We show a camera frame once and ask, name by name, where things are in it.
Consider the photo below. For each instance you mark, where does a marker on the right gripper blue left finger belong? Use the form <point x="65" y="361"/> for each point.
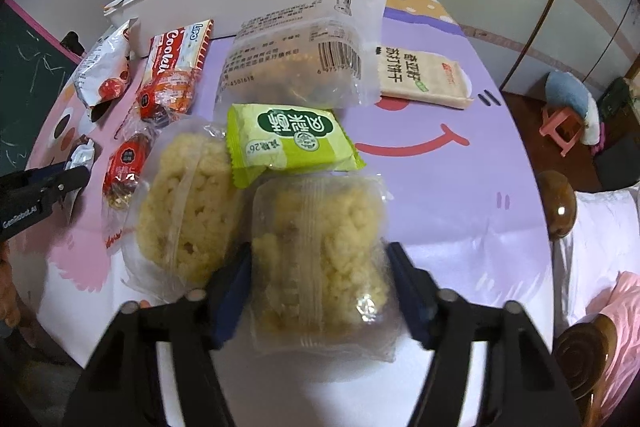
<point x="228" y="290"/>

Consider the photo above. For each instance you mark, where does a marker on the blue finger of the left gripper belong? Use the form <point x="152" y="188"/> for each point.
<point x="52" y="183"/>

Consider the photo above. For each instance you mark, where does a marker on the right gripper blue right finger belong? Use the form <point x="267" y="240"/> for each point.
<point x="416" y="294"/>

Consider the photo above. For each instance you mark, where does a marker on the red jujube walnut candy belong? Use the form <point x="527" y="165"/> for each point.
<point x="166" y="98"/>
<point x="125" y="166"/>

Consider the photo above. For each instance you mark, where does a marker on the yellow rice crisp bag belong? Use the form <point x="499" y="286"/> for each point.
<point x="186" y="215"/>
<point x="321" y="281"/>

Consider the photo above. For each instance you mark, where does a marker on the silver jujube snack bag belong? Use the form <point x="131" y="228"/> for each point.
<point x="103" y="75"/>

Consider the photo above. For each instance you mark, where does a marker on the clear bag of biscuits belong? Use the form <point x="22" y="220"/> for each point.
<point x="319" y="53"/>

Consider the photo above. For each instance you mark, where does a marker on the person's left hand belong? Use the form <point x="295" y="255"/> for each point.
<point x="10" y="309"/>

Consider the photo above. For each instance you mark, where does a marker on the pink cartoon tablecloth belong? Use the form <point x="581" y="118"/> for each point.
<point x="464" y="204"/>

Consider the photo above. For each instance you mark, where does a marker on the black clamp knob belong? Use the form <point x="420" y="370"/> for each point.
<point x="71" y="43"/>

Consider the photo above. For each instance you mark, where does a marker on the red white cookies pack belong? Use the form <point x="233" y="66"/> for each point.
<point x="184" y="48"/>

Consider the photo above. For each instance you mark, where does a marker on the white pillow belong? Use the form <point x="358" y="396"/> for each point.
<point x="603" y="243"/>

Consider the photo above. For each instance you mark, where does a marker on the pink blanket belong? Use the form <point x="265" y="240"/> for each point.
<point x="622" y="367"/>

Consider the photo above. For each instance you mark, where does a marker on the pink plastic stool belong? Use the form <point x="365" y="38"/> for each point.
<point x="561" y="125"/>

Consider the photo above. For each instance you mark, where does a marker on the beige soda cracker pack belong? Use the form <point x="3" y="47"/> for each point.
<point x="424" y="77"/>

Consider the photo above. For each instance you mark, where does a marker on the green chalkboard pink frame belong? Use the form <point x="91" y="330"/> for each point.
<point x="34" y="70"/>

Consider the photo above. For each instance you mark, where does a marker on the wooden bed post knob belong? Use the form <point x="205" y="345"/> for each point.
<point x="559" y="201"/>

